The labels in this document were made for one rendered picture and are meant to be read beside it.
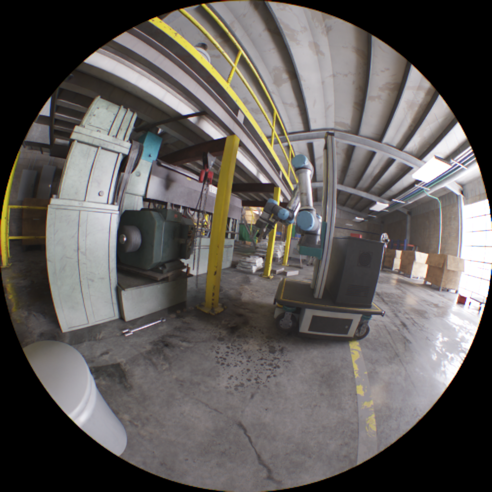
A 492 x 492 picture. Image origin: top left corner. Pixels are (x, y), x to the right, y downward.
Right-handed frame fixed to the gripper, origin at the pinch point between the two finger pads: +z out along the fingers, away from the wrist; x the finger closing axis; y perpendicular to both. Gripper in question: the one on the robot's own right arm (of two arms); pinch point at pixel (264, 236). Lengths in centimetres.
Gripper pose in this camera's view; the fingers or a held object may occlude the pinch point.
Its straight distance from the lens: 166.3
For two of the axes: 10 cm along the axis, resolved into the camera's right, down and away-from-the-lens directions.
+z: -5.2, 8.5, 0.1
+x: 1.4, 0.7, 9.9
